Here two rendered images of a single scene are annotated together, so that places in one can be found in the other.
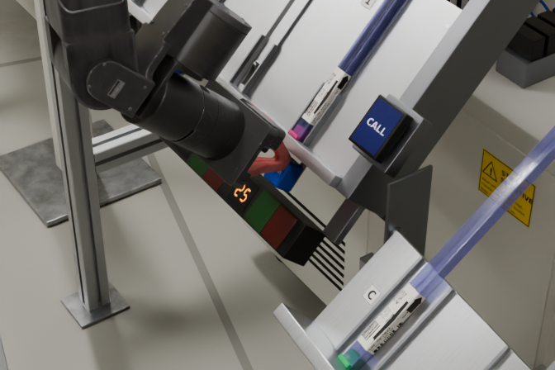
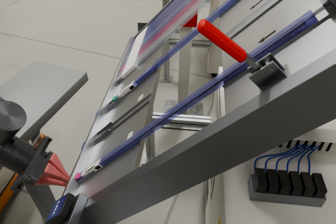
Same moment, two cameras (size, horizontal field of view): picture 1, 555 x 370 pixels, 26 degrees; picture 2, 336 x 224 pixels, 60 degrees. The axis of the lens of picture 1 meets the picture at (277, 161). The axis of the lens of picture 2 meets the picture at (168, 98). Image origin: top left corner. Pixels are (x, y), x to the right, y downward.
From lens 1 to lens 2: 91 cm
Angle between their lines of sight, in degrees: 31
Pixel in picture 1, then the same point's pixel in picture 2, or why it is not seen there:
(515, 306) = not seen: outside the picture
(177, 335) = not seen: hidden behind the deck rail
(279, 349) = (185, 209)
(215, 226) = not seen: hidden behind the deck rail
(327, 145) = (79, 190)
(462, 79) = (119, 208)
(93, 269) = (150, 149)
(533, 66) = (256, 194)
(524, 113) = (235, 214)
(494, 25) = (137, 194)
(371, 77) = (103, 174)
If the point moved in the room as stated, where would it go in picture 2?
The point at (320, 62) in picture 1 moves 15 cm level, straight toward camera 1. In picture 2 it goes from (107, 150) to (38, 200)
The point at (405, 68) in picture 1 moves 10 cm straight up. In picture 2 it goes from (107, 182) to (98, 142)
